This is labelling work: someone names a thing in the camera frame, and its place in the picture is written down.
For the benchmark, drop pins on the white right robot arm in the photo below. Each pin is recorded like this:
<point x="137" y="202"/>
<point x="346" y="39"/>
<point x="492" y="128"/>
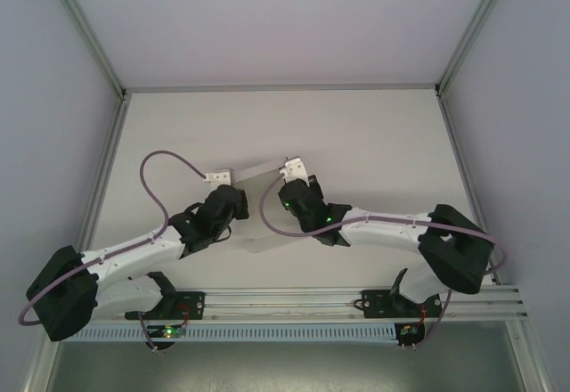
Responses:
<point x="392" y="231"/>

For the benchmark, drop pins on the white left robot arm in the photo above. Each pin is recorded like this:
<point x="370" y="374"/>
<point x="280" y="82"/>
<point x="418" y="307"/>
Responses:
<point x="129" y="254"/>

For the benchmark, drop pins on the left circuit board green light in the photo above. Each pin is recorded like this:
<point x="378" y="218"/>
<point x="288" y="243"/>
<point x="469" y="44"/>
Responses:
<point x="169" y="332"/>

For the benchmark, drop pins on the right small circuit board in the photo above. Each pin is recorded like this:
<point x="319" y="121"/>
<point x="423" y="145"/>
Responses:
<point x="407" y="331"/>

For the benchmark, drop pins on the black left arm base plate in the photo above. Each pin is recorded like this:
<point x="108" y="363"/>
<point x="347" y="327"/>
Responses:
<point x="193" y="305"/>

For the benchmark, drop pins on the aluminium table rear rail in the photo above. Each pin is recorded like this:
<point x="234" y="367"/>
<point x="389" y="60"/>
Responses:
<point x="280" y="87"/>

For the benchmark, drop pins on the aluminium mounting rail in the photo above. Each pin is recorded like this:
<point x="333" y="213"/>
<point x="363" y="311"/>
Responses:
<point x="280" y="305"/>

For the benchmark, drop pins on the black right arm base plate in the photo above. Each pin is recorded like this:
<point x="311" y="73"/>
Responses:
<point x="378" y="305"/>

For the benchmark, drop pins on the aluminium table side rail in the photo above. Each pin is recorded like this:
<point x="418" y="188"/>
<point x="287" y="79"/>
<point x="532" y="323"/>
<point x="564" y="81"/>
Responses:
<point x="109" y="151"/>
<point x="461" y="165"/>

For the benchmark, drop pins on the aluminium frame post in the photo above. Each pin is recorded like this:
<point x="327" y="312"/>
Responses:
<point x="474" y="31"/>
<point x="89" y="31"/>

